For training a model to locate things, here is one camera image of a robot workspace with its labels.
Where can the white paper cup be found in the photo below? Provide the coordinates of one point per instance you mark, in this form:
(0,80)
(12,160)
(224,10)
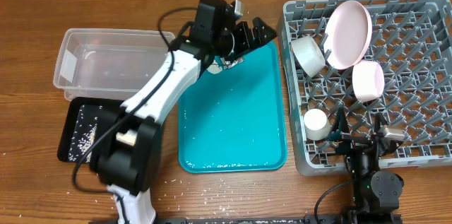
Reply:
(316,124)

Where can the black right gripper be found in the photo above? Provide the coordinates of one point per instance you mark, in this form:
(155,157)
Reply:
(358,139)

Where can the grey bowl with rice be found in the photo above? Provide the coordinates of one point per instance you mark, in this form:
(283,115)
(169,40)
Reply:
(308,55)

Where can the red foil wrapper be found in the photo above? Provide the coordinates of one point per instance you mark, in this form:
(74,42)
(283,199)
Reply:
(229,64)

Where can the black rail at bottom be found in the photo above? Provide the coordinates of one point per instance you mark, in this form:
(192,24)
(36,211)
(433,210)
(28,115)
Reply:
(307,219)

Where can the black plastic tray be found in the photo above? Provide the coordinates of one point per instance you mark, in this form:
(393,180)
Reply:
(108,116)

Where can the pile of rice leftovers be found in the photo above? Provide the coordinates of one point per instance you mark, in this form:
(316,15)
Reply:
(84,131)

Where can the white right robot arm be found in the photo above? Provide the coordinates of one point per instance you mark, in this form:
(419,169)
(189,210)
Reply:
(375,192)

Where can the white tissue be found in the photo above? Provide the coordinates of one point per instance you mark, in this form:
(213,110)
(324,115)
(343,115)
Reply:
(216,67)

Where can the large pink plate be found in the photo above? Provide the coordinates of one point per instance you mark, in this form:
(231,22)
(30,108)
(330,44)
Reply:
(348,32)

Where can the grey dishwasher rack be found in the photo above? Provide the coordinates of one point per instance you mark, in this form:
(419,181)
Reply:
(411,39)

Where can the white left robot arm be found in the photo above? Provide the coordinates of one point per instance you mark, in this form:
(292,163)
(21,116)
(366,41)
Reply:
(125,154)

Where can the clear plastic container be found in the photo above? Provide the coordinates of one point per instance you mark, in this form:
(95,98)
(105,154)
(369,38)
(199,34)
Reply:
(108,63)

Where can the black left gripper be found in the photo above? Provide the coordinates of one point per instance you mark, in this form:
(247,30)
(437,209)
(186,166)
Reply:
(247,42)

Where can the teal plastic tray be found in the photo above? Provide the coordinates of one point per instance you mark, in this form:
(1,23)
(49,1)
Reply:
(234,121)

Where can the small pink bowl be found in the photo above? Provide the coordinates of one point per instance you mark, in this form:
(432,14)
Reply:
(367,80)

